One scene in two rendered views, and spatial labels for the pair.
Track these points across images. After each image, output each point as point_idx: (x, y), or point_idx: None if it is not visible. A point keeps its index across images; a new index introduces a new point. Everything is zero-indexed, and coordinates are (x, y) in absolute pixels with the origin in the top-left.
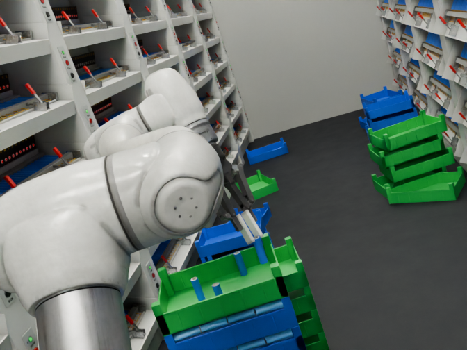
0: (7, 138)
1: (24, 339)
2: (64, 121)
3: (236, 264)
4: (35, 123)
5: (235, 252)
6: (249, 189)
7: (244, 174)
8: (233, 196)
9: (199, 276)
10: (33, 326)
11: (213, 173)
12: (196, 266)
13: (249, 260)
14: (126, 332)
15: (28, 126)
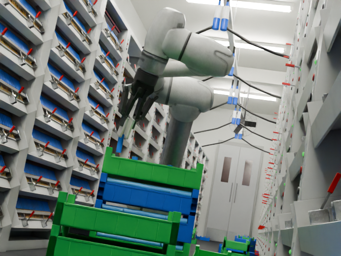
0: (312, 36)
1: (285, 181)
2: None
3: (136, 170)
4: (317, 16)
5: (136, 156)
6: (120, 103)
7: (122, 92)
8: (132, 106)
9: (170, 177)
10: (286, 179)
11: None
12: (171, 166)
13: (125, 168)
14: (169, 123)
15: (315, 21)
